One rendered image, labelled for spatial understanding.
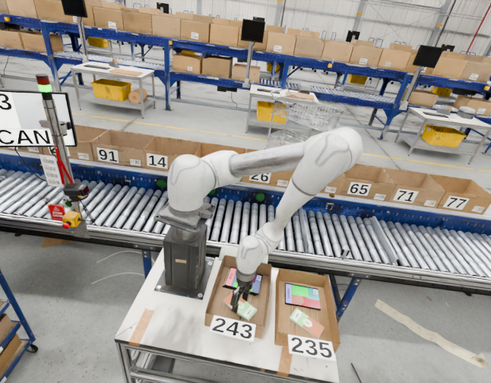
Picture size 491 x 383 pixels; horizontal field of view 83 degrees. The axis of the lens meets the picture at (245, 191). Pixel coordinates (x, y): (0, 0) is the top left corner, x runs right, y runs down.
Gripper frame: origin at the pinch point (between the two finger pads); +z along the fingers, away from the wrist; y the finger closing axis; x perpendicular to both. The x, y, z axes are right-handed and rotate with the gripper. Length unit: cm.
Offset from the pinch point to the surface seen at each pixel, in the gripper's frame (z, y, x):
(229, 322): -3.5, -13.6, -3.9
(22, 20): -50, 183, 717
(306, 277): 0.8, 38.5, -17.9
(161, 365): 76, -22, 36
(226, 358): 7.1, -21.4, -10.3
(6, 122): -57, -34, 138
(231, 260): 0.1, 18.5, 21.0
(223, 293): 6.2, 1.9, 12.3
